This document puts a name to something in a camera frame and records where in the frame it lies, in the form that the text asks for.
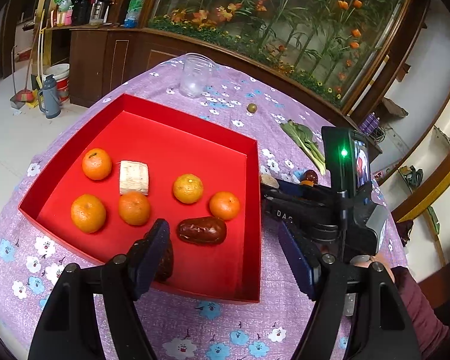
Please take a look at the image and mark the glossy red date front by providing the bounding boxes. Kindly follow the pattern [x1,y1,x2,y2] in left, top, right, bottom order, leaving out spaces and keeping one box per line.
[176,216,227,245]

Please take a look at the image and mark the orange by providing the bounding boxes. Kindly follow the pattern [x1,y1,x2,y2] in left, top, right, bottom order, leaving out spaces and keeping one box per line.
[82,148,113,180]
[300,180,314,187]
[118,191,151,226]
[172,173,204,204]
[70,194,106,233]
[209,191,241,221]

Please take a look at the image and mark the white cylinder front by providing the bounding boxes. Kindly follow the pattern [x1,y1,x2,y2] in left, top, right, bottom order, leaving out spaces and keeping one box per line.
[119,160,149,196]

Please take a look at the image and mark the right hand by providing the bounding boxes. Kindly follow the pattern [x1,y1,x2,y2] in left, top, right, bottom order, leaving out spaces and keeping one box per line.
[350,253,395,282]

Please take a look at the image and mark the wrinkled date in box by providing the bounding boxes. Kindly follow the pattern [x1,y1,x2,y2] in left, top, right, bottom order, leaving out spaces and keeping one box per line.
[154,241,175,282]

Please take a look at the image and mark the dark red date far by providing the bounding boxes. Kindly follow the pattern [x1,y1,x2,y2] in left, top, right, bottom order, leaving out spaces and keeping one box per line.
[301,169,319,184]

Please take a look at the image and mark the beige cylinder near box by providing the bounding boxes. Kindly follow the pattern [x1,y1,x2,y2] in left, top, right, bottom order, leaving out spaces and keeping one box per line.
[260,173,280,189]

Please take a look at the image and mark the red shallow box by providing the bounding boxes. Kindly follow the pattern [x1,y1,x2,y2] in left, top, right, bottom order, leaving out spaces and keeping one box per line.
[18,94,262,303]

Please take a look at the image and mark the bok choy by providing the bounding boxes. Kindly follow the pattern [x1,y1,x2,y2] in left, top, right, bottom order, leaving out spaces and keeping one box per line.
[280,119,326,176]

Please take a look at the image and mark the purple bottles on cabinet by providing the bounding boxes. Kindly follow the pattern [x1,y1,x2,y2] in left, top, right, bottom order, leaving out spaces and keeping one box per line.
[359,112,380,136]

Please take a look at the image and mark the purple floral tablecloth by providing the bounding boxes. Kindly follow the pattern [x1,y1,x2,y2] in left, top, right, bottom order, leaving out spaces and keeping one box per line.
[0,55,420,359]

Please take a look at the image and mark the green grape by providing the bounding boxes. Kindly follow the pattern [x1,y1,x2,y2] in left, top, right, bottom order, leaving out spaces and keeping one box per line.
[247,103,257,114]

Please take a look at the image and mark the grey thermos jug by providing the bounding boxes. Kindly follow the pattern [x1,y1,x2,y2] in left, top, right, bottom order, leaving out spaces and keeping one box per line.
[38,75,61,119]

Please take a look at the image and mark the flower display glass cabinet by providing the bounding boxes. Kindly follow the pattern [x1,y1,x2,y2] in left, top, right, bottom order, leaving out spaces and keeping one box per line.
[144,0,413,115]

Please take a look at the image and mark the clear plastic cup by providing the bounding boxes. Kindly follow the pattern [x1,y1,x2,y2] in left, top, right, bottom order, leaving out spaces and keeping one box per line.
[178,53,215,98]

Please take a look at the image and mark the white red bucket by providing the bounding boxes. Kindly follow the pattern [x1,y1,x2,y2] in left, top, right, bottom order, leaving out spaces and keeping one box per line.
[43,63,71,102]

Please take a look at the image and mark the green label plastic bottle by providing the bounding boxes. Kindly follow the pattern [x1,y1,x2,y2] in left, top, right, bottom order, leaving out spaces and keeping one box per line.
[123,0,145,29]

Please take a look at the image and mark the black steel thermos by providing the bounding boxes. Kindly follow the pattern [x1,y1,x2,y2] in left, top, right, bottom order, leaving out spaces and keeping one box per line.
[89,0,113,25]

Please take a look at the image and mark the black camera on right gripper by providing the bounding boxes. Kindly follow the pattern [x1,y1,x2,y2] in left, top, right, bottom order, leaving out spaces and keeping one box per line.
[321,127,371,197]

